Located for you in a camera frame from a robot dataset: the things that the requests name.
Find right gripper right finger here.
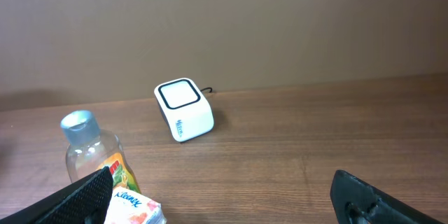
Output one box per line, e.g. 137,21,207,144
330,169,442,224

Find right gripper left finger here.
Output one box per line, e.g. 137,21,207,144
1,167,113,224

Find orange Kleenex tissue pack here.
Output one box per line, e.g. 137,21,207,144
104,187,167,224

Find yellow liquid clear bottle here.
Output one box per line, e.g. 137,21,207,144
60,110,141,193

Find white barcode scanner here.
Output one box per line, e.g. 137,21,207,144
154,78,214,143

